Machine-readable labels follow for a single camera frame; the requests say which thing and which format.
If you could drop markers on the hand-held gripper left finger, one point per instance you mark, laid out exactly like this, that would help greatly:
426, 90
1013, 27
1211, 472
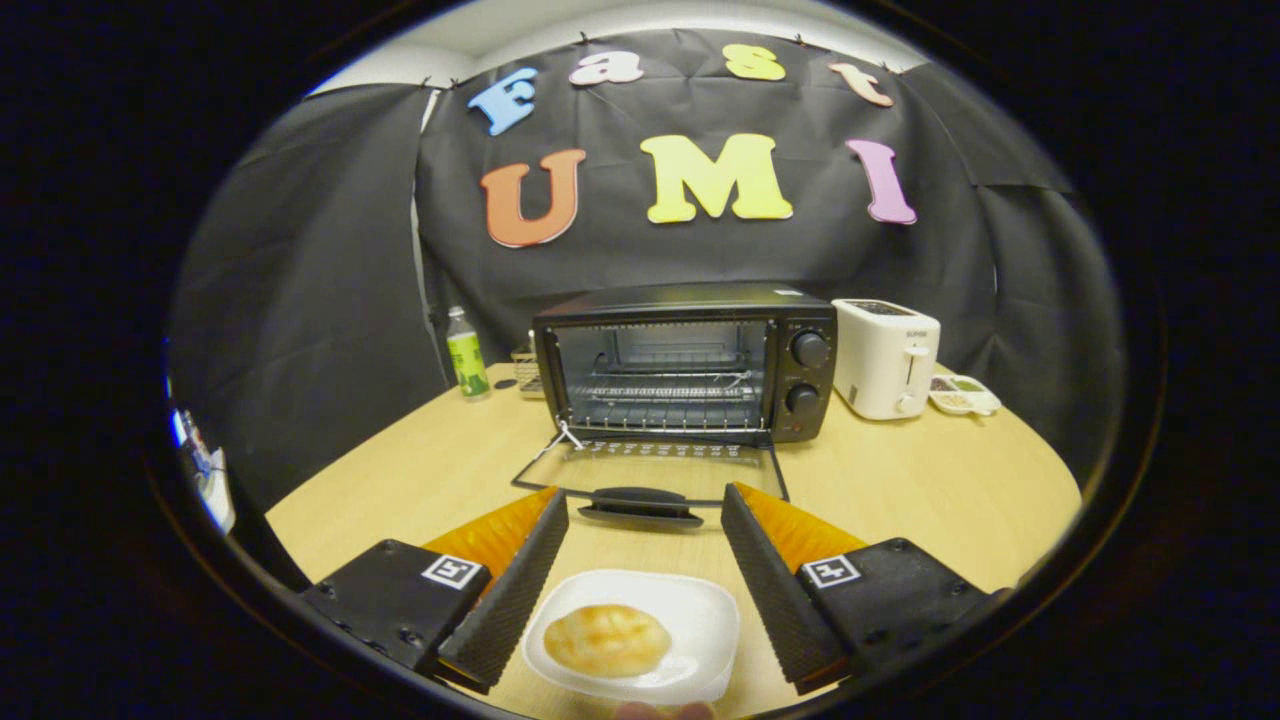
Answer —
510, 600

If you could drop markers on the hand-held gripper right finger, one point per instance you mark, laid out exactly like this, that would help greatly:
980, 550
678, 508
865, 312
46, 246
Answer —
775, 595

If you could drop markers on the golden bread roll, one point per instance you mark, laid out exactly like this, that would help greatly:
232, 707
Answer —
606, 641

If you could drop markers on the black toaster oven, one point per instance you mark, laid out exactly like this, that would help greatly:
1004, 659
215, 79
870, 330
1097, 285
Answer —
690, 300

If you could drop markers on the white pop-up toaster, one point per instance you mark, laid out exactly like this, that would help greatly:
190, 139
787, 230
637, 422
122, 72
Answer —
880, 360

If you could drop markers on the white square plate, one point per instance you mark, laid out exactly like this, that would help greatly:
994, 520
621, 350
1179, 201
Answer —
700, 620

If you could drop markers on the green label drink bottle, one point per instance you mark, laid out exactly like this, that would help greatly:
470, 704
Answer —
467, 360

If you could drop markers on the white divided snack tray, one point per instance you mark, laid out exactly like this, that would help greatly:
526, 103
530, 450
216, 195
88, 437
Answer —
962, 397

